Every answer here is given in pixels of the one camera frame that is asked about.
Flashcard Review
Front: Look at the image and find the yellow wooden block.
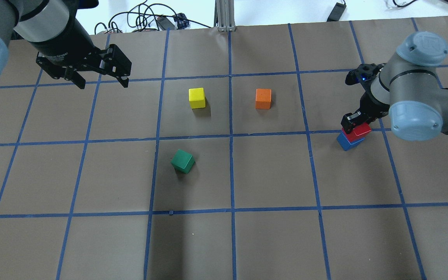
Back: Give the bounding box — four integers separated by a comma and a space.
188, 87, 206, 109

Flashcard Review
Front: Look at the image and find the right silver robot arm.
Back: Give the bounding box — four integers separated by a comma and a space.
341, 31, 448, 141

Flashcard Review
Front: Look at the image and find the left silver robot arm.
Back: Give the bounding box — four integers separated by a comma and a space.
0, 0, 132, 89

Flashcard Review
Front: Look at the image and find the red wooden block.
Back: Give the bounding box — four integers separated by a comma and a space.
342, 122, 372, 143

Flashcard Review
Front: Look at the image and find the black power adapter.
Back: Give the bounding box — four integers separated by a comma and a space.
326, 2, 347, 22

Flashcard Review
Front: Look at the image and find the aluminium frame post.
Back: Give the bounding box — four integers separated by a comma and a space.
214, 0, 236, 32

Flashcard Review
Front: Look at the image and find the green wooden block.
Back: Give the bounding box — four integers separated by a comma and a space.
171, 149, 196, 174

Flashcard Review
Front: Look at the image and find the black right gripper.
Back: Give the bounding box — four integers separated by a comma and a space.
341, 93, 390, 135

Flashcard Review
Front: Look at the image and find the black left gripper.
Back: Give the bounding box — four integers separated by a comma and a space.
35, 17, 132, 90

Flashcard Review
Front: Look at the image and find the blue wooden block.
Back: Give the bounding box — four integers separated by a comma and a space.
336, 131, 365, 151

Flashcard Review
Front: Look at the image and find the orange wooden block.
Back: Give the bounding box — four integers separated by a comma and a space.
255, 88, 272, 110

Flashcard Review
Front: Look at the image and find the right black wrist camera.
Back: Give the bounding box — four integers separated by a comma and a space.
345, 63, 386, 86

